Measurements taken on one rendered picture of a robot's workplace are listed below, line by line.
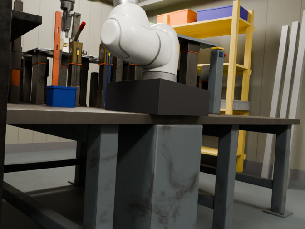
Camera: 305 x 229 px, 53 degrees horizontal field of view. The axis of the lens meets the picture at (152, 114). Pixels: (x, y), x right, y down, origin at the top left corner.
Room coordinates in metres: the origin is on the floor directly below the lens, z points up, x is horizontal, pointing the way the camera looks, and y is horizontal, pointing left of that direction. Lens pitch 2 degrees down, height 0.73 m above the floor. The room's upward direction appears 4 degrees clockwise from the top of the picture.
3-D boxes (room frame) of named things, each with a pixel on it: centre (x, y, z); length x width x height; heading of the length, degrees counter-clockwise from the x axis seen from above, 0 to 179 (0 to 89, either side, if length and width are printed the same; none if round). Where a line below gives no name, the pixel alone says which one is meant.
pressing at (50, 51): (2.13, 0.16, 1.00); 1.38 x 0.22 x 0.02; 126
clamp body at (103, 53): (1.78, 0.28, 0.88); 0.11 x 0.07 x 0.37; 36
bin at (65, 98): (1.38, 0.42, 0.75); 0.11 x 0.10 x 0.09; 126
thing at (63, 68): (1.83, 0.56, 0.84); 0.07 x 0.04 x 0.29; 126
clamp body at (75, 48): (1.69, 0.44, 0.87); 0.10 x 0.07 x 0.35; 36
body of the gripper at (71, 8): (1.84, 0.55, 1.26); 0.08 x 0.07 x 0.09; 36
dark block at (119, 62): (1.81, 0.23, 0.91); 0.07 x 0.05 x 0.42; 36
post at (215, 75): (2.13, -0.42, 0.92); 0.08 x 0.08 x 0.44; 36
